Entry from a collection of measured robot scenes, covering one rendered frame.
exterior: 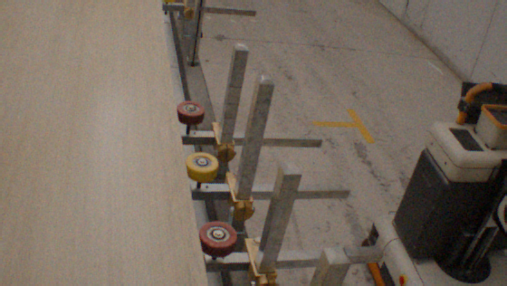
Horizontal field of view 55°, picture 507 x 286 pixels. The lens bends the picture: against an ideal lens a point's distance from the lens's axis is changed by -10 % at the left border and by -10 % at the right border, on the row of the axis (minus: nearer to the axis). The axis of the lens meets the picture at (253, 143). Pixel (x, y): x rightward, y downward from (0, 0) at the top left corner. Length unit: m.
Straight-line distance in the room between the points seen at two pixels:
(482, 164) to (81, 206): 1.37
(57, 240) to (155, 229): 0.21
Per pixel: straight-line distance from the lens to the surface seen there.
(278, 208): 1.03
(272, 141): 1.62
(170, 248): 1.09
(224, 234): 1.13
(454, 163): 1.91
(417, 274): 2.15
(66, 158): 1.31
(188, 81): 2.09
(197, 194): 1.36
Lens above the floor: 1.68
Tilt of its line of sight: 33 degrees down
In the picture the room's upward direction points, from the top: 12 degrees clockwise
